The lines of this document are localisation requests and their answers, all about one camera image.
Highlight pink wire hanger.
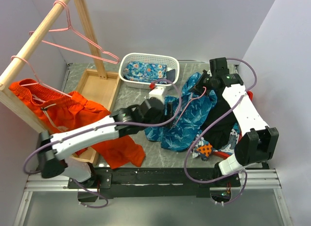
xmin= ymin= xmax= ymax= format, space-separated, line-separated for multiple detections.
xmin=43 ymin=0 xmax=120 ymax=64
xmin=41 ymin=29 xmax=120 ymax=64
xmin=173 ymin=87 xmax=207 ymax=126

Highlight blue shark print shorts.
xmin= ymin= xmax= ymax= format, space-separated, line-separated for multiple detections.
xmin=144 ymin=72 xmax=217 ymax=152

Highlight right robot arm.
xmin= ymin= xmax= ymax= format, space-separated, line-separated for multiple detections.
xmin=189 ymin=57 xmax=279 ymax=187

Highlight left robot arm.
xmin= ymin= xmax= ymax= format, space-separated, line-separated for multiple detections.
xmin=37 ymin=97 xmax=173 ymax=188

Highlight orange shorts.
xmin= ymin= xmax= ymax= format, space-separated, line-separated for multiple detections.
xmin=9 ymin=79 xmax=145 ymax=169

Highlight pink hanger holding orange shorts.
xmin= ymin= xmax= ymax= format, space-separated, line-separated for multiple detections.
xmin=11 ymin=55 xmax=72 ymax=98

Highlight red plastic bin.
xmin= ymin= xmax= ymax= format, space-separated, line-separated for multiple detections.
xmin=213 ymin=89 xmax=254 ymax=161

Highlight dark blue folded cloth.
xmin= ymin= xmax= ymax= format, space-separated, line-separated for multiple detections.
xmin=166 ymin=69 xmax=176 ymax=82

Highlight blue floral cloth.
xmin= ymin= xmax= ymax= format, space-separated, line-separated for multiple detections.
xmin=123 ymin=61 xmax=167 ymax=83

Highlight white plastic basket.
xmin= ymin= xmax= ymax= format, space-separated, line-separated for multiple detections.
xmin=119 ymin=52 xmax=180 ymax=89

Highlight black garment in bin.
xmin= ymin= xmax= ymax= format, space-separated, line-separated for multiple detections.
xmin=200 ymin=91 xmax=237 ymax=150

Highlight wooden clothes rack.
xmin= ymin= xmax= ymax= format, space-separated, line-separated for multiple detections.
xmin=0 ymin=0 xmax=122 ymax=165

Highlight orange patterned cloth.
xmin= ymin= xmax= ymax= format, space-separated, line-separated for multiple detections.
xmin=191 ymin=123 xmax=243 ymax=161

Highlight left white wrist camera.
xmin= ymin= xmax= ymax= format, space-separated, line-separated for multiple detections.
xmin=148 ymin=83 xmax=168 ymax=103

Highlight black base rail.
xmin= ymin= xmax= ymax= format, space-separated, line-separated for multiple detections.
xmin=83 ymin=168 xmax=241 ymax=199

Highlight aluminium frame rail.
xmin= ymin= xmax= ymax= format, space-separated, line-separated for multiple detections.
xmin=14 ymin=169 xmax=294 ymax=226

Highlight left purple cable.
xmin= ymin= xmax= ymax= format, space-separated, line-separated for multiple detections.
xmin=23 ymin=78 xmax=183 ymax=209

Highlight pink wire hanger top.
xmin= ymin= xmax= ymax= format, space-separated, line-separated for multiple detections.
xmin=43 ymin=0 xmax=120 ymax=64

